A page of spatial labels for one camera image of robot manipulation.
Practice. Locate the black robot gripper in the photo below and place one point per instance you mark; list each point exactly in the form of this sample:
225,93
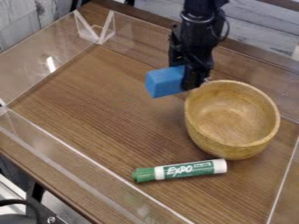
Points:
193,40

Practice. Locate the blue foam block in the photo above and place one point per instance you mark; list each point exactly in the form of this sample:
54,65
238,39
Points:
165,81

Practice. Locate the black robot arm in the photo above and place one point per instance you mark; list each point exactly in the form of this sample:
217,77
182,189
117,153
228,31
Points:
202,8

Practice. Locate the brown wooden bowl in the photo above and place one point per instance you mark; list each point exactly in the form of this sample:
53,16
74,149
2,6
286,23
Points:
232,119

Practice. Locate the green Expo marker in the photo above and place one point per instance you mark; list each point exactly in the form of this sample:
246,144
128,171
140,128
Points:
176,171

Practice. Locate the clear acrylic tray wall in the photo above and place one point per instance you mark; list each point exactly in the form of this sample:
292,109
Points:
81,125

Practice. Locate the black metal bracket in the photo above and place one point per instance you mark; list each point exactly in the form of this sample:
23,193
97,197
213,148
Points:
49,217

